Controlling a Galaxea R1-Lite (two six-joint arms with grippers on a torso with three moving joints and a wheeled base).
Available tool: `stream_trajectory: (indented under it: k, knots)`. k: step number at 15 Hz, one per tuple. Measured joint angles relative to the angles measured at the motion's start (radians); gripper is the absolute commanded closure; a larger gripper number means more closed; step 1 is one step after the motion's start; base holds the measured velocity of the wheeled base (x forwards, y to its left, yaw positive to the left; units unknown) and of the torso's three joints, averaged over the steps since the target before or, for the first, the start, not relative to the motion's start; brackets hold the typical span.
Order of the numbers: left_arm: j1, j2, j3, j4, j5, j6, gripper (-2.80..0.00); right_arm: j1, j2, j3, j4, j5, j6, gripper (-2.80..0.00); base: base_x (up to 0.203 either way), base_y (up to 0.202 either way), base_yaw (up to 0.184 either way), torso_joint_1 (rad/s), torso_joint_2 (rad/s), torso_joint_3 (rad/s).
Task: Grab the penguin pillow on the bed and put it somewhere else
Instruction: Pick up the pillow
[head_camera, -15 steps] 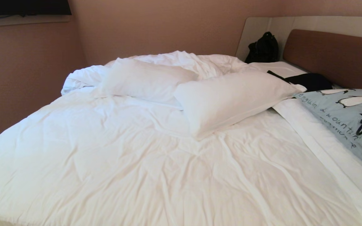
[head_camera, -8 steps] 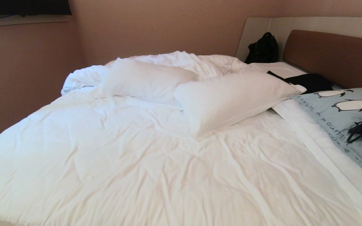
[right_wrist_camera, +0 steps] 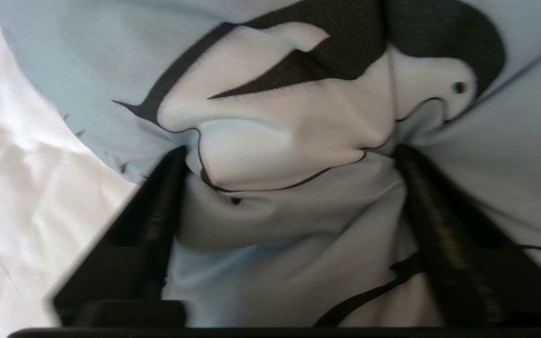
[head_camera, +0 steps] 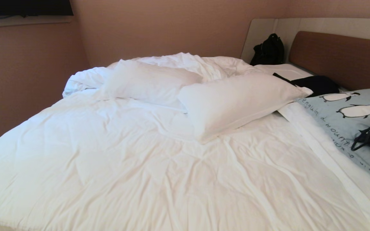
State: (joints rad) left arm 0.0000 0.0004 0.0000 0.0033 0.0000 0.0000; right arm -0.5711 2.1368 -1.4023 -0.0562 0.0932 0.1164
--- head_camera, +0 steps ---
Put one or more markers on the light blue penguin pillow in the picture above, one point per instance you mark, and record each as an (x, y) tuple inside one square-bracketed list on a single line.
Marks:
[(342, 125)]

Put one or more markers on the small white pillow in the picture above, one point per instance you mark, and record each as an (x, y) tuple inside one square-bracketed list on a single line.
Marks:
[(146, 81)]

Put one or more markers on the black garment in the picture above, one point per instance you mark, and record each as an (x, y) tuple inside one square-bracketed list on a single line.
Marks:
[(316, 85)]

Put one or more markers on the white duvet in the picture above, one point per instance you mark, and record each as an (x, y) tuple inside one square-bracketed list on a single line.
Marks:
[(108, 160)]

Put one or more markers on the white bed sheet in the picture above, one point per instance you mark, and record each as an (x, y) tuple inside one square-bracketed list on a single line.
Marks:
[(348, 175)]

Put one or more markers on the wall ledge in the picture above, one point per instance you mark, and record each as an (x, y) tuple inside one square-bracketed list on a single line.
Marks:
[(21, 21)]

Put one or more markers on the large white pillow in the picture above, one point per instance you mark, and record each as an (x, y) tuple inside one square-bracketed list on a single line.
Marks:
[(236, 102)]

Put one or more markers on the pale wall panel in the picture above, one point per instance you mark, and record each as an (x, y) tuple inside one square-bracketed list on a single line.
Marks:
[(262, 29)]

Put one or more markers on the brown headboard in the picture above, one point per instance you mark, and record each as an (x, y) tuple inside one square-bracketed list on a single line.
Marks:
[(342, 57)]

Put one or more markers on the black bag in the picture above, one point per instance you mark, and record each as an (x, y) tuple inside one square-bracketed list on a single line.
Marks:
[(268, 51)]

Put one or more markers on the black television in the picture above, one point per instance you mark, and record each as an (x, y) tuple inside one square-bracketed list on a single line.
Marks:
[(27, 7)]

